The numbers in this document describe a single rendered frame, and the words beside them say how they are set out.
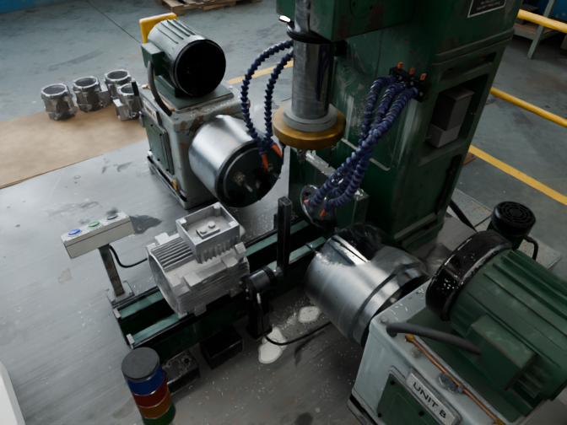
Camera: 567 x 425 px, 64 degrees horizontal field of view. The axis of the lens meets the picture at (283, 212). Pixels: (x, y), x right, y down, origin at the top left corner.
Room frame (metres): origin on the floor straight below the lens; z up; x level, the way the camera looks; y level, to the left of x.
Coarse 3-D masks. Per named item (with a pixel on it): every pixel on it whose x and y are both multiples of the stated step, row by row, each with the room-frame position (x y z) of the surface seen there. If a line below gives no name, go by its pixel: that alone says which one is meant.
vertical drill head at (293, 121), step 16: (304, 0) 0.93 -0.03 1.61; (304, 16) 0.93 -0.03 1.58; (304, 48) 0.92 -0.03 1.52; (320, 48) 0.92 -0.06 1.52; (304, 64) 0.92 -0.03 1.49; (320, 64) 0.92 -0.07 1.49; (304, 80) 0.92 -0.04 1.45; (320, 80) 0.92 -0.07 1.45; (304, 96) 0.92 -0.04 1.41; (320, 96) 0.92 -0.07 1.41; (288, 112) 0.94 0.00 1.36; (304, 112) 0.92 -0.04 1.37; (320, 112) 0.92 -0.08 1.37; (336, 112) 0.96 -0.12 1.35; (288, 128) 0.91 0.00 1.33; (304, 128) 0.90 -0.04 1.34; (320, 128) 0.90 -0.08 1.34; (336, 128) 0.92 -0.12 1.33; (288, 144) 0.89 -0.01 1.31; (304, 144) 0.87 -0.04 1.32; (320, 144) 0.87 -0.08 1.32; (336, 144) 0.96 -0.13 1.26; (304, 160) 0.90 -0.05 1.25
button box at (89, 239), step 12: (120, 216) 0.87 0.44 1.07; (84, 228) 0.83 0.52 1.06; (96, 228) 0.82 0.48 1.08; (108, 228) 0.82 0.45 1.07; (120, 228) 0.84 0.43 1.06; (132, 228) 0.85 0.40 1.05; (72, 240) 0.77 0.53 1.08; (84, 240) 0.78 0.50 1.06; (96, 240) 0.80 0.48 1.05; (108, 240) 0.81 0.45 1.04; (72, 252) 0.76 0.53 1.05; (84, 252) 0.77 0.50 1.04
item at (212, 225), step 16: (208, 208) 0.84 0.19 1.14; (224, 208) 0.83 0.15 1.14; (176, 224) 0.78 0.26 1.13; (192, 224) 0.80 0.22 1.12; (208, 224) 0.78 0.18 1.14; (224, 224) 0.81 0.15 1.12; (192, 240) 0.72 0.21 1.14; (208, 240) 0.73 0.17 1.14; (224, 240) 0.75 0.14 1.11; (208, 256) 0.72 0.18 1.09
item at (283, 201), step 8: (280, 200) 0.75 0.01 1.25; (288, 200) 0.75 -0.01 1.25; (280, 208) 0.75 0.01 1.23; (288, 208) 0.74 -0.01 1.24; (280, 216) 0.75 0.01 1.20; (288, 216) 0.74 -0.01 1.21; (280, 224) 0.75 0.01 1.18; (288, 224) 0.74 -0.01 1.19; (280, 232) 0.75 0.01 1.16; (288, 232) 0.74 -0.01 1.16; (280, 240) 0.75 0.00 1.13; (288, 240) 0.74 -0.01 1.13; (280, 248) 0.74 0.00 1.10; (288, 248) 0.74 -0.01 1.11; (280, 256) 0.74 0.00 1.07; (288, 256) 0.74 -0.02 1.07; (280, 264) 0.74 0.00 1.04; (288, 264) 0.74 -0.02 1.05; (280, 272) 0.74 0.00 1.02; (288, 272) 0.74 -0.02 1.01
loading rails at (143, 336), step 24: (264, 240) 0.94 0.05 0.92; (264, 264) 0.92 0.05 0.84; (288, 288) 0.85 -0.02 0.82; (120, 312) 0.67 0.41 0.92; (144, 312) 0.69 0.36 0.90; (168, 312) 0.72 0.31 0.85; (216, 312) 0.70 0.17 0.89; (240, 312) 0.75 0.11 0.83; (144, 336) 0.60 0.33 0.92; (168, 336) 0.62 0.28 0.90; (192, 336) 0.66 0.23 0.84
